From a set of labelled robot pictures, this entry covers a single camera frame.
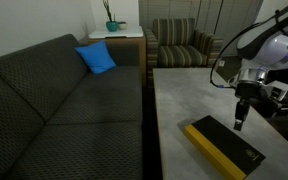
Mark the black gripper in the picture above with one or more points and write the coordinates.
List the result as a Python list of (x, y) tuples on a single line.
[(247, 93)]

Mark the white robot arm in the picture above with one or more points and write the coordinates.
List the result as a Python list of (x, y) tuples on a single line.
[(262, 48)]

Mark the black case on floor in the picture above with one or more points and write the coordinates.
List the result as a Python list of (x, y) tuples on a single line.
[(278, 108)]

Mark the grey top coffee table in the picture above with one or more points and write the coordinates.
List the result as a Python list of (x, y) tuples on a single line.
[(184, 95)]

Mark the striped armchair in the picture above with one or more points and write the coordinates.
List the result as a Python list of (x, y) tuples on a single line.
[(176, 43)]

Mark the wooden side table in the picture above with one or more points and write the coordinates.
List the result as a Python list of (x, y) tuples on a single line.
[(129, 51)]

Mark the white board on side table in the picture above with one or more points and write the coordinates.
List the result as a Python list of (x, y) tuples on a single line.
[(129, 32)]

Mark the small white plant pot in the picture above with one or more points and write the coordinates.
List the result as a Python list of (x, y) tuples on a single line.
[(122, 25)]

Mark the blue cushion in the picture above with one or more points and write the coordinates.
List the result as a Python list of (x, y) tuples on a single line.
[(96, 57)]

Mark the teal plant pot with plant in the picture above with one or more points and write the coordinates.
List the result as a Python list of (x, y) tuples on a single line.
[(111, 24)]

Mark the dark grey fabric sofa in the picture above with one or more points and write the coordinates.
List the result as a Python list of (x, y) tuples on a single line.
[(59, 121)]

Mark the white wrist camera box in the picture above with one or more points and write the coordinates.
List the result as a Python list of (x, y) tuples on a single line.
[(277, 90)]

